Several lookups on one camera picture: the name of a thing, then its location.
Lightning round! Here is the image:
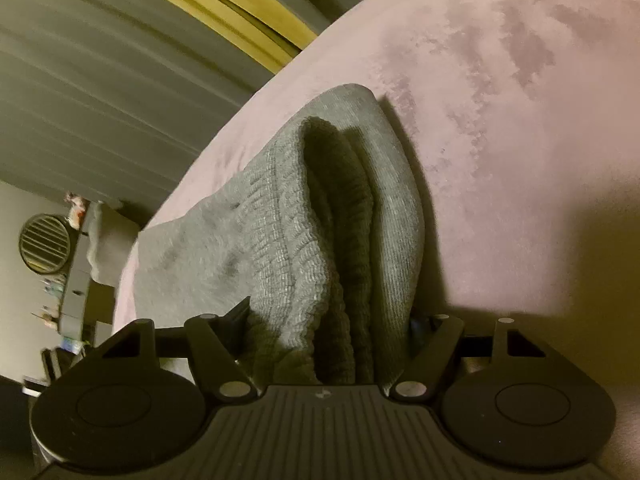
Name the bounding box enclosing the round slatted wall vent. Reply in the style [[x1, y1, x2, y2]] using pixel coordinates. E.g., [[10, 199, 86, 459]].
[[19, 213, 75, 275]]

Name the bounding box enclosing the grey curtain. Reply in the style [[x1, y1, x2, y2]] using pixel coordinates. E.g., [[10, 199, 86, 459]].
[[0, 0, 388, 223]]

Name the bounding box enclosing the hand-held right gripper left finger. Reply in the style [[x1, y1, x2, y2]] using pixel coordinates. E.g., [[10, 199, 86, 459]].
[[100, 296, 264, 404]]

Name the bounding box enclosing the grey dresser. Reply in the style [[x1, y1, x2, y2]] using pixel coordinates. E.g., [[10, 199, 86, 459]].
[[54, 200, 137, 343]]

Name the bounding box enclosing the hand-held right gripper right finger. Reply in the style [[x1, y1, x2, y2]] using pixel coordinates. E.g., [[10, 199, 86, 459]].
[[390, 312, 537, 404]]

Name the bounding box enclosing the yellow curtain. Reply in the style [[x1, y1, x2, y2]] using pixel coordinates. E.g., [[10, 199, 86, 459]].
[[102, 0, 318, 77]]

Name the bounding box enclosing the grey draped cloth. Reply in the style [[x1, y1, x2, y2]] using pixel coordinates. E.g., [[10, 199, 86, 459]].
[[85, 202, 139, 287]]

